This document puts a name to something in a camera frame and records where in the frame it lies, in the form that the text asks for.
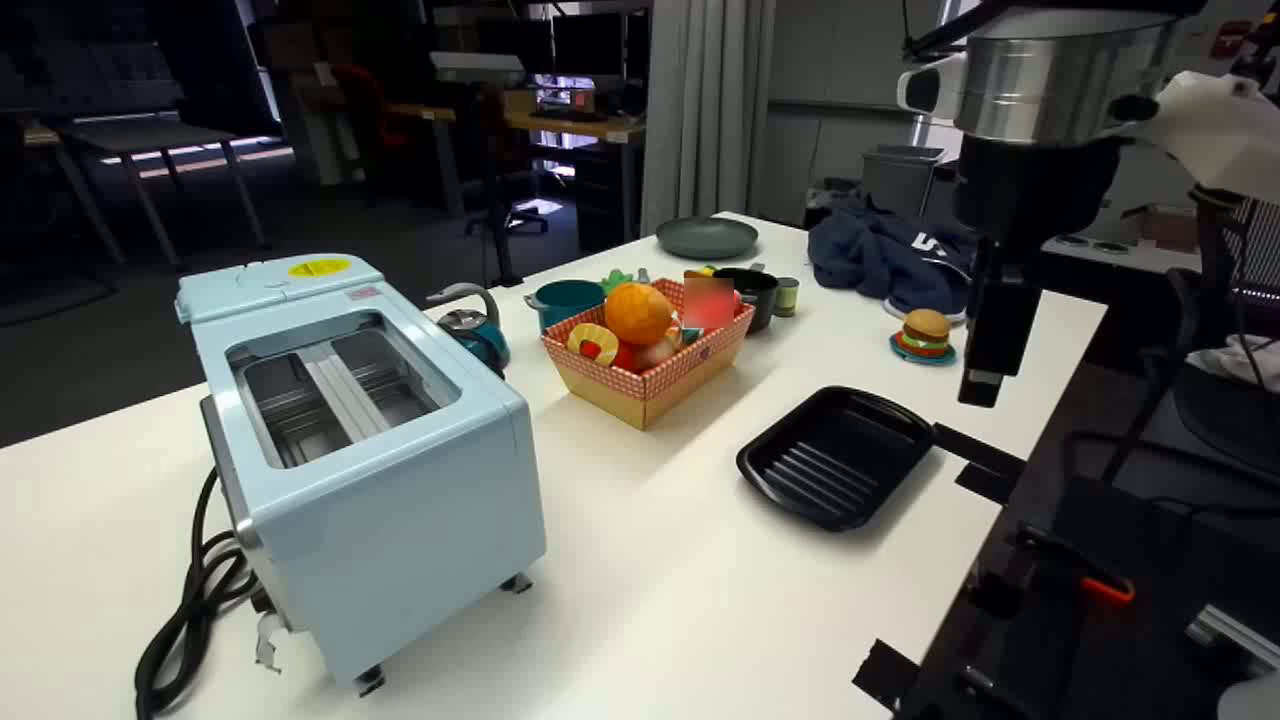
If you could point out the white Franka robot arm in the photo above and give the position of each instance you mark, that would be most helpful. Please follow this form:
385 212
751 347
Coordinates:
1054 82

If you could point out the orange fruit plush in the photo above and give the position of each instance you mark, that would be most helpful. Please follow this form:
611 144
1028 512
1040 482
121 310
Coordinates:
638 312

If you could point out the black robot stand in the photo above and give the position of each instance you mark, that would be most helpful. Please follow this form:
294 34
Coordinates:
1065 655

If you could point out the red spotted long plush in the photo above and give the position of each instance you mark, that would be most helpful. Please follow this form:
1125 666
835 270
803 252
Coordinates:
715 310

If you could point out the toy burger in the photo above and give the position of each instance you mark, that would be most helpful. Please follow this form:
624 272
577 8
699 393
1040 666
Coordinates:
926 330

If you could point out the small tin can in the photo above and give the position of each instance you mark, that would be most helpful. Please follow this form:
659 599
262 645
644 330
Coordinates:
786 299

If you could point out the wooden desk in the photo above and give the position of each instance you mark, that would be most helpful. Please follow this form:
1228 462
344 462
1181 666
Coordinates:
572 130

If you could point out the teal saucer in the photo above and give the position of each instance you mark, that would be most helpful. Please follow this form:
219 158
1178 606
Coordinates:
933 357

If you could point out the wooden basket of fruit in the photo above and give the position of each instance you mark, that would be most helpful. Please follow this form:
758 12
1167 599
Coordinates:
653 393

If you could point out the black grill tray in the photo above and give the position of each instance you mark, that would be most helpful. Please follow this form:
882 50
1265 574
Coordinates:
835 462

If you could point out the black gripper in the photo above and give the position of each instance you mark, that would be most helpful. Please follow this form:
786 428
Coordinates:
1040 185

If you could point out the teal bowl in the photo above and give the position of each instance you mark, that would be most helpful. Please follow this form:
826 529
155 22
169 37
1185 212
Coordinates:
566 300

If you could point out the yellow fruit slice plush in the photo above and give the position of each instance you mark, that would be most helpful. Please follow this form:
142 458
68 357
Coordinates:
594 347

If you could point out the black table clamp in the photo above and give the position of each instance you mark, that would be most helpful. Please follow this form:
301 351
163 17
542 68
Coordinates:
882 672
980 462

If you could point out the red round plush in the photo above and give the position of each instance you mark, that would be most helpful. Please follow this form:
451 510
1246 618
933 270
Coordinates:
624 357

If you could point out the black pot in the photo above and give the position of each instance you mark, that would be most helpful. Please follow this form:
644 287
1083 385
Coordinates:
752 287

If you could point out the light blue toaster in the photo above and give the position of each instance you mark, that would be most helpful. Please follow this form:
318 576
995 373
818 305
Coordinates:
401 532

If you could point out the white cloth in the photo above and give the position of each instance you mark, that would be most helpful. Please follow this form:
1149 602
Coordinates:
1241 362

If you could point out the white curtain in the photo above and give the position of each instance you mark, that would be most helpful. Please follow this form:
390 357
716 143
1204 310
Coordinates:
707 105

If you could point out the metal frame table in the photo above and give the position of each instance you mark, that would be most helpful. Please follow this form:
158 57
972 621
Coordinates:
163 143

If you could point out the teal toy kettle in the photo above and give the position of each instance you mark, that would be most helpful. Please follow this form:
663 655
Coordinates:
483 343

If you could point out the green leafy plush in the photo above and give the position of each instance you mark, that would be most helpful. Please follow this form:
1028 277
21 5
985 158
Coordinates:
614 281

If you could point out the dark blue cloth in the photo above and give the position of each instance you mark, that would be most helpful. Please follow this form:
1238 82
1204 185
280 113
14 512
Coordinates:
882 261

